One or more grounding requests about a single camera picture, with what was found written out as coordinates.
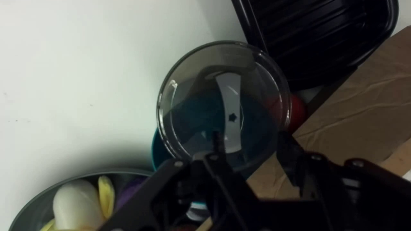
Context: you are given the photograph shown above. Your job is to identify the white toy vegetable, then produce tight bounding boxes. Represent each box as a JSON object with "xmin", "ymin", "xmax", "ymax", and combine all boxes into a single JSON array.
[{"xmin": 53, "ymin": 179, "xmax": 107, "ymax": 230}]

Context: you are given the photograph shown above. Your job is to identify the black ribbed tray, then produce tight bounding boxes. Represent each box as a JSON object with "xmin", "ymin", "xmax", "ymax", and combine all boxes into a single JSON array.
[{"xmin": 231, "ymin": 0, "xmax": 400, "ymax": 92}]

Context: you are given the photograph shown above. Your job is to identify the red ball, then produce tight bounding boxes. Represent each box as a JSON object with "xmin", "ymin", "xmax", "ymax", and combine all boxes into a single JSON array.
[{"xmin": 287, "ymin": 94, "xmax": 307, "ymax": 133}]

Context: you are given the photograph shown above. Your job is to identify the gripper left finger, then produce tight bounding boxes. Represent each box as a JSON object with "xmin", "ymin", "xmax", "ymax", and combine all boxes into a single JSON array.
[{"xmin": 99, "ymin": 131, "xmax": 261, "ymax": 231}]

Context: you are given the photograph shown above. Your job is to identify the dark grey pot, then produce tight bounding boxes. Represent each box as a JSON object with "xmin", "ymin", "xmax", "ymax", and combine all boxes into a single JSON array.
[{"xmin": 8, "ymin": 168, "xmax": 155, "ymax": 231}]

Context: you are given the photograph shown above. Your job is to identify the purple toy vegetable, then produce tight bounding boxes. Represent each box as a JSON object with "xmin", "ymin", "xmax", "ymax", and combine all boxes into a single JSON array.
[{"xmin": 115, "ymin": 176, "xmax": 149, "ymax": 210}]

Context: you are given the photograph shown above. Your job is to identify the brown cardboard box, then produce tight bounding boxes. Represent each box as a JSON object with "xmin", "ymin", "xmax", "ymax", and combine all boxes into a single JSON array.
[{"xmin": 196, "ymin": 26, "xmax": 411, "ymax": 231}]

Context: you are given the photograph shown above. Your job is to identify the yellow toy banana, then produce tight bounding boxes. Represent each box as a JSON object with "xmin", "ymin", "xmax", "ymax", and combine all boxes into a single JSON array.
[{"xmin": 39, "ymin": 175, "xmax": 116, "ymax": 231}]

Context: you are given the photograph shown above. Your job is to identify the teal green pot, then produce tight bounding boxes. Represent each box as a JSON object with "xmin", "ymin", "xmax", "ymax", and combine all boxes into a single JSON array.
[{"xmin": 151, "ymin": 128, "xmax": 276, "ymax": 180}]

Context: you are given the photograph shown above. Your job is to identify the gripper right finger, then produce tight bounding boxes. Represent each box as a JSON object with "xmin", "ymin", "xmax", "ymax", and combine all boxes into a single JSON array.
[{"xmin": 276, "ymin": 131, "xmax": 411, "ymax": 231}]

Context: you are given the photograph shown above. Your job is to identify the glass pot lid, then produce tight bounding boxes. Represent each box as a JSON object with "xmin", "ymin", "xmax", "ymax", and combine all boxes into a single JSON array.
[{"xmin": 156, "ymin": 40, "xmax": 291, "ymax": 174}]

